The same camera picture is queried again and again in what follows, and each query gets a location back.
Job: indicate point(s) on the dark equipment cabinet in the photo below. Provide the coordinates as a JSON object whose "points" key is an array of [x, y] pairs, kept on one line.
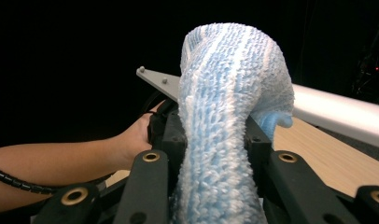
{"points": [[372, 74]]}

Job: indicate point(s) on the white desk lamp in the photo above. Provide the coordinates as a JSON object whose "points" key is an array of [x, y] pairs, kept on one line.
{"points": [[340, 115]]}

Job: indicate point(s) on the blue striped cleaning cloth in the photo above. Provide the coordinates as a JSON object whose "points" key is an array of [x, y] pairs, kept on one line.
{"points": [[221, 93]]}

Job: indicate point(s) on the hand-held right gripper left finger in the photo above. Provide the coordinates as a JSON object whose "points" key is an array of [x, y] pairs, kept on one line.
{"points": [[173, 137]]}

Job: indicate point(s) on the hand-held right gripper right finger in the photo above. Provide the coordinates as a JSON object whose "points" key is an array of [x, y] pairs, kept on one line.
{"points": [[259, 149]]}

